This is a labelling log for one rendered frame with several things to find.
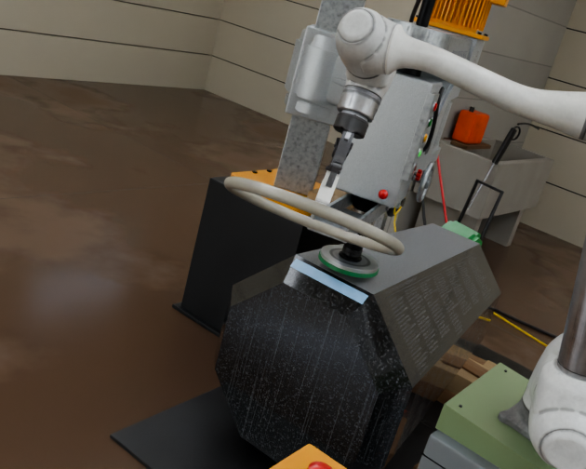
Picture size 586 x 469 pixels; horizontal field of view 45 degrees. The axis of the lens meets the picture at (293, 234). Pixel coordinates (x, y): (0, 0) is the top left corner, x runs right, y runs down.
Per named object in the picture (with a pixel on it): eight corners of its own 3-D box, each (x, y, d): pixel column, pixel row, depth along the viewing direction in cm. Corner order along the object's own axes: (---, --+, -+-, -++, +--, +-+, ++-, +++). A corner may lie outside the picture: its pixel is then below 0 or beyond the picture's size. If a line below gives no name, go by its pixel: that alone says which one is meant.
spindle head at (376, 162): (357, 179, 272) (392, 62, 258) (412, 197, 266) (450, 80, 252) (329, 195, 239) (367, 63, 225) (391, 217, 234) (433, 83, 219)
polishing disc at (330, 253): (379, 259, 262) (379, 256, 262) (377, 279, 242) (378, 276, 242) (323, 242, 264) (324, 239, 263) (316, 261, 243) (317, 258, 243)
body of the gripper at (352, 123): (371, 119, 157) (356, 158, 157) (366, 127, 166) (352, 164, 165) (339, 107, 157) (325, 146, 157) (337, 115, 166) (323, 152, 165)
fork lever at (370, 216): (355, 190, 271) (359, 178, 269) (404, 207, 266) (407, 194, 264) (295, 224, 207) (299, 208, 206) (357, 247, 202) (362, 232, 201)
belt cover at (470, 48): (416, 62, 310) (428, 24, 305) (472, 79, 304) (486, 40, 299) (359, 65, 223) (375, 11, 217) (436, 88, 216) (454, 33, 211)
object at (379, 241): (252, 207, 213) (256, 198, 213) (407, 265, 200) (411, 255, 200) (194, 170, 165) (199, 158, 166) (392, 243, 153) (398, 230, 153)
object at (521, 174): (397, 235, 599) (429, 138, 572) (462, 221, 701) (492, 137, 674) (461, 266, 566) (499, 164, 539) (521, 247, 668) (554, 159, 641)
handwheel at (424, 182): (400, 190, 261) (413, 151, 256) (426, 199, 258) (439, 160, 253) (392, 197, 247) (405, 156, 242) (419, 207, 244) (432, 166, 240)
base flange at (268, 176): (224, 180, 354) (227, 170, 352) (284, 174, 393) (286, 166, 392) (301, 217, 329) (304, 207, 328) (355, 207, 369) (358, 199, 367)
